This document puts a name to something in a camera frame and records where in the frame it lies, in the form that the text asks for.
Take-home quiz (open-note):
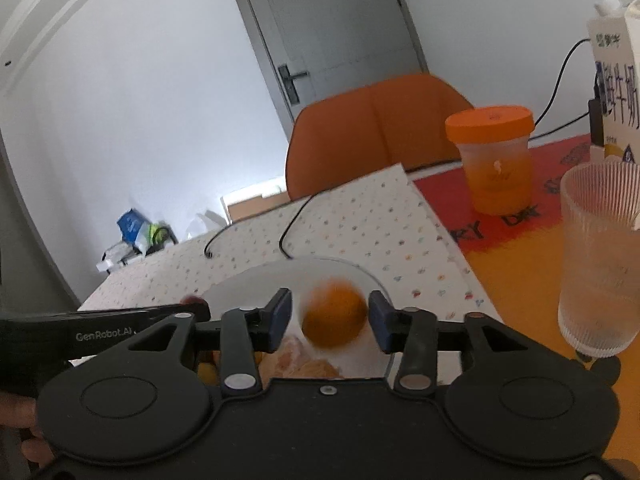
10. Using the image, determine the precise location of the orange-lidded plastic jar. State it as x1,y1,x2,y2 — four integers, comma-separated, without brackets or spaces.
444,105,536,216

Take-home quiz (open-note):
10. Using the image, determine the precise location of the dotted white tablecloth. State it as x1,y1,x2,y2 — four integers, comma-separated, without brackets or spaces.
77,162,506,391

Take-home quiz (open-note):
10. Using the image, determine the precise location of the black charger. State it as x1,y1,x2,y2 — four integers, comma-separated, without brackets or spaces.
587,72,609,146

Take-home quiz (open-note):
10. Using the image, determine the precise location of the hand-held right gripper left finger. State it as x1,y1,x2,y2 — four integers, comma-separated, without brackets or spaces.
99,287,294,399

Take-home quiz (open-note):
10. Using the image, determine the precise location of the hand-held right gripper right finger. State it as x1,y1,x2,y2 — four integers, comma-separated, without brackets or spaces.
368,289,556,399

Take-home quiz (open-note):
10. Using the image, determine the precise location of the orange chair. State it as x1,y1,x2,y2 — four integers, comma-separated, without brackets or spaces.
284,73,476,201

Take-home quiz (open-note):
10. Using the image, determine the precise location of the grey door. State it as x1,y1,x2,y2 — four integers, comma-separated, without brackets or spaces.
222,0,431,124

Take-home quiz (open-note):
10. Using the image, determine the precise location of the pale peeled citrus segment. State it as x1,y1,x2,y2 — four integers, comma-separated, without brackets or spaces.
259,339,307,380

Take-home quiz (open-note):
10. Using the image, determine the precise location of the black cable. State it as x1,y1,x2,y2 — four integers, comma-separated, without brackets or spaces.
203,37,601,261

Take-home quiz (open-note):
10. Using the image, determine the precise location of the blue bag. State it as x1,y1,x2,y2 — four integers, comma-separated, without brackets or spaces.
117,208,151,246

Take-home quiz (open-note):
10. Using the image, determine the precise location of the person's left hand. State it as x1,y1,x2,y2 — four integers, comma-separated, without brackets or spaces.
0,392,56,468

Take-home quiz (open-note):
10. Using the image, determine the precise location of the red printed mat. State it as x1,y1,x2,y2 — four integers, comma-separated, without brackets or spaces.
412,132,602,257

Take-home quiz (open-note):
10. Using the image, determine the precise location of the black door handle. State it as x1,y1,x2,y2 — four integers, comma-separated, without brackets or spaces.
277,63,310,106

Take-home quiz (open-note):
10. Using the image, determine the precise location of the cardboard and white board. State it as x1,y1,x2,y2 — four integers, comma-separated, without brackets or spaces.
219,177,291,224

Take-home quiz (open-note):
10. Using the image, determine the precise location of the white plastic bag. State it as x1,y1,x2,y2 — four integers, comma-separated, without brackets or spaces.
187,209,231,241

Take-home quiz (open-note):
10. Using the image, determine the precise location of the white milk carton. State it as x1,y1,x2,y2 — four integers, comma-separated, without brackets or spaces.
584,0,640,166

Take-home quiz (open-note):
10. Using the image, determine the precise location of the white round plate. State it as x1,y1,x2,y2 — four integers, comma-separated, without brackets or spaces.
199,256,396,382

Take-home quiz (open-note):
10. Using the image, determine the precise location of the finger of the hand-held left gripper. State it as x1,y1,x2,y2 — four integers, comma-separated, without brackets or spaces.
142,301,212,330

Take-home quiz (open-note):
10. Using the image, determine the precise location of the ribbed clear glass cup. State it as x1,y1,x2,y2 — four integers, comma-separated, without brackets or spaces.
557,162,640,360

